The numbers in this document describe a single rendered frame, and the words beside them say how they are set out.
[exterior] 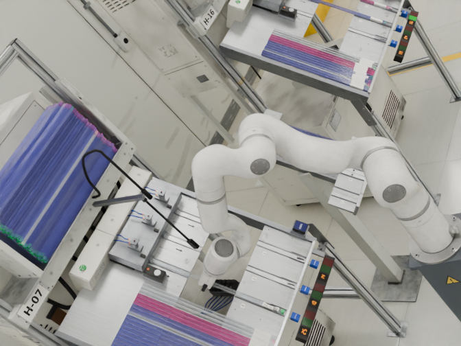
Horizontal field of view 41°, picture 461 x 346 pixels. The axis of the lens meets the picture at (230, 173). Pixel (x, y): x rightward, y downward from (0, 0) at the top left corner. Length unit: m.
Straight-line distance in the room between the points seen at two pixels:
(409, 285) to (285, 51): 1.21
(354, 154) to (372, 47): 1.26
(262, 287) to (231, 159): 0.71
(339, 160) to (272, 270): 0.67
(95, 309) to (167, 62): 1.38
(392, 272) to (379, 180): 1.23
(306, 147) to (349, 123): 1.50
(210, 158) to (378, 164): 0.47
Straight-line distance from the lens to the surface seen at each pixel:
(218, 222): 1.87
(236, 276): 2.68
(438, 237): 2.03
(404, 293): 2.97
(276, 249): 2.33
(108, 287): 2.27
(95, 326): 2.23
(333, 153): 1.76
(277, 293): 2.26
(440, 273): 2.13
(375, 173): 1.78
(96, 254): 2.24
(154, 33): 3.02
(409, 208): 1.91
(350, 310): 3.08
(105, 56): 4.31
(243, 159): 1.65
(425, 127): 3.65
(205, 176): 1.75
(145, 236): 2.28
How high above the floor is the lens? 2.23
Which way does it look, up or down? 30 degrees down
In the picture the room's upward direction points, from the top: 44 degrees counter-clockwise
